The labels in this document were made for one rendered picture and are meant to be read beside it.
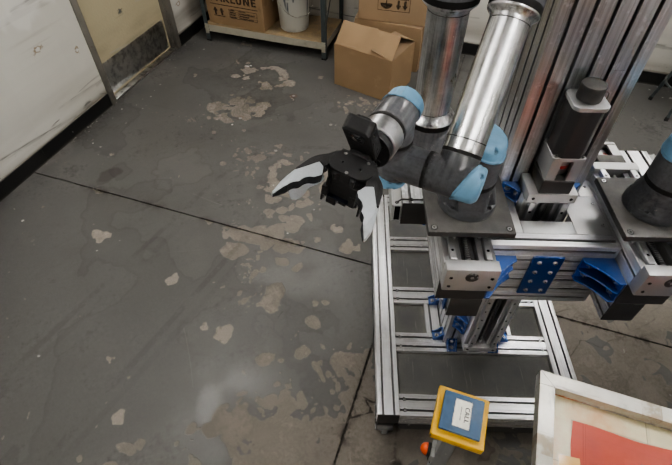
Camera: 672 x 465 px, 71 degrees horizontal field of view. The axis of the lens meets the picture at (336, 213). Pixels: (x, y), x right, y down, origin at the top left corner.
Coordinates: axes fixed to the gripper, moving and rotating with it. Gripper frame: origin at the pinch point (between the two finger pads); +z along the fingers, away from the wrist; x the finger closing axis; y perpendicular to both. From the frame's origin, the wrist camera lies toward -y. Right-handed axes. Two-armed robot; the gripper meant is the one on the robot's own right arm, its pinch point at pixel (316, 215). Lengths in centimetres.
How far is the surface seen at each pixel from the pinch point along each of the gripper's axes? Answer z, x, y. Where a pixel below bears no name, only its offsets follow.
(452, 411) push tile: -14, -38, 66
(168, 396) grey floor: -1, 61, 178
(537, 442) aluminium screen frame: -15, -57, 61
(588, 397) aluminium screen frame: -32, -66, 60
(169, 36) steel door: -254, 279, 196
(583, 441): -22, -68, 64
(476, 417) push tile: -15, -44, 65
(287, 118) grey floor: -211, 126, 187
